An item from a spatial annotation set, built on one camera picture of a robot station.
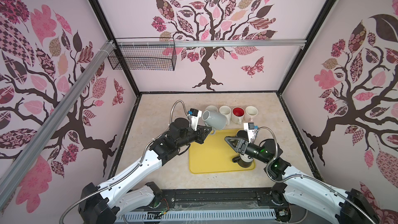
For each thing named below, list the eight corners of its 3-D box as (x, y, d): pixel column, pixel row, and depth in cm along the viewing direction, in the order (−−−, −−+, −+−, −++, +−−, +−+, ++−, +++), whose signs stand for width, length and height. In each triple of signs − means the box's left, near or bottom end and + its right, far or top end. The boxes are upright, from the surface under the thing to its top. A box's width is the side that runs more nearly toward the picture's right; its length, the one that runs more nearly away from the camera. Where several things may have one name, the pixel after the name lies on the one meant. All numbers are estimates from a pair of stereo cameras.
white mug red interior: (231, 125, 103) (233, 118, 97) (230, 114, 109) (231, 107, 103) (243, 125, 103) (246, 118, 97) (241, 114, 109) (243, 107, 103)
